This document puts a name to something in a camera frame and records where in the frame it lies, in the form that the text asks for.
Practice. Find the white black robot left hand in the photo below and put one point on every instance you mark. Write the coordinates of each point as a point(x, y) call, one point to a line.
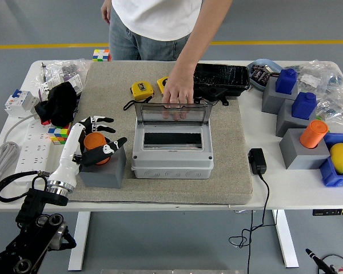
point(70, 148)

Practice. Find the person's right hand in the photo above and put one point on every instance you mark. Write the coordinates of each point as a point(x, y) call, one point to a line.
point(106, 11)

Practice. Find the person's left hand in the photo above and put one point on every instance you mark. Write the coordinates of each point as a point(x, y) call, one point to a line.
point(178, 88)

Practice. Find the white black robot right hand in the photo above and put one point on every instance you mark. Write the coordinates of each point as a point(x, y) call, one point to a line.
point(317, 259)

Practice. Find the orange cylinder battery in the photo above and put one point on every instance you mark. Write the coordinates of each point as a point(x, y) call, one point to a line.
point(95, 142)
point(313, 134)

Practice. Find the grey junction box clear lid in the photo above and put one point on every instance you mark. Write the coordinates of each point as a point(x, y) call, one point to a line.
point(171, 168)

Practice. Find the person's left forearm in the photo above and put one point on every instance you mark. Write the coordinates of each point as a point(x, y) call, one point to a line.
point(200, 37)

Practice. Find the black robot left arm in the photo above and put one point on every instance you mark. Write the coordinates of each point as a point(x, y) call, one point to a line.
point(34, 245)

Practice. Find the white table leg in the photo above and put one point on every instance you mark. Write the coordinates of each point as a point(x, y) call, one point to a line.
point(286, 242)
point(78, 242)

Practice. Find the white power strip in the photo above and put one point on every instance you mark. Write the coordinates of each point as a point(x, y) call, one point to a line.
point(34, 154)

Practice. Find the grey block with round hole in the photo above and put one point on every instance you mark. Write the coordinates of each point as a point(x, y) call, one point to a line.
point(103, 177)

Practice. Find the white-faced colourful puzzle cube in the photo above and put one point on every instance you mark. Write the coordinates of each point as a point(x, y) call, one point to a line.
point(101, 55)

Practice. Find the black plastic tray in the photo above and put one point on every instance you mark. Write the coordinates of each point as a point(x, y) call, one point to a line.
point(223, 75)

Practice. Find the black table control panel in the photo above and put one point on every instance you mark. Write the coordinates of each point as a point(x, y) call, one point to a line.
point(326, 212)

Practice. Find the person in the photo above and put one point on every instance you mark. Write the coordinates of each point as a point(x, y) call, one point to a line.
point(154, 17)

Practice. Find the white printed package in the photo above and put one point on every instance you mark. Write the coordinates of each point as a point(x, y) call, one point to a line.
point(74, 81)

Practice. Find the white circuit breaker blue lever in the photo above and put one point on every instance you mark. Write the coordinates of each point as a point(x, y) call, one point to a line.
point(20, 101)

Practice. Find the clear bags of screws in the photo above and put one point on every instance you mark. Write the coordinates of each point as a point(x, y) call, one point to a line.
point(60, 67)

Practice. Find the metal screwdriver tool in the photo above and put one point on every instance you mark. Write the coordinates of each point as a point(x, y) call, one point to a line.
point(43, 71)

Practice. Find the dark printed packet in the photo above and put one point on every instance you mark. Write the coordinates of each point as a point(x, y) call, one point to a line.
point(260, 74)

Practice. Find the blue plastic bin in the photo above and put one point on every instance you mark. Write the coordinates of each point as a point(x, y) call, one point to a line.
point(331, 177)

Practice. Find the light blue bowl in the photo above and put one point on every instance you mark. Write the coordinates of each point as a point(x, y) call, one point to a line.
point(263, 60)

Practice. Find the grey block holder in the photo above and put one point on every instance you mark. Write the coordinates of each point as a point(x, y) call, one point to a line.
point(297, 157)
point(286, 120)
point(271, 100)

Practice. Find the grey-brown mat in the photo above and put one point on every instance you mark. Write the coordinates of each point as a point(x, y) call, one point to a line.
point(160, 191)

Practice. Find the blue bottle-shaped block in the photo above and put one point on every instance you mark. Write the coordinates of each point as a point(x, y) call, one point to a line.
point(303, 107)
point(286, 82)

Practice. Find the clear bag of parts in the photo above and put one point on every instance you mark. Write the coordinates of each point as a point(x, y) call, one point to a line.
point(317, 74)
point(337, 108)

